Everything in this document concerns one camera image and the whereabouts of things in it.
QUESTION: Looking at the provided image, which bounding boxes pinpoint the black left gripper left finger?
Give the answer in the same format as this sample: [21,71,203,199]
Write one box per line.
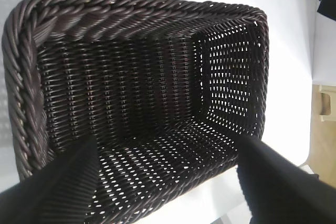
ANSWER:
[0,136,100,224]

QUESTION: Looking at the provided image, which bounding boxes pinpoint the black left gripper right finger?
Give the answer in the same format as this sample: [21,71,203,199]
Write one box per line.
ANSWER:
[236,136,336,224]

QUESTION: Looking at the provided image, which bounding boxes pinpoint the dark brown woven basket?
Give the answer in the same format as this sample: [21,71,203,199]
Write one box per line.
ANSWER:
[1,0,270,224]

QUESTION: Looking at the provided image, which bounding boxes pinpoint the beige plastic crate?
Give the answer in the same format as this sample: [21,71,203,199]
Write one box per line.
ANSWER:
[311,84,336,124]

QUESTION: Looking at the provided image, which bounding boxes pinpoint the black box-shaped object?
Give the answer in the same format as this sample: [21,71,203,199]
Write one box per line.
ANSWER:
[316,0,336,22]

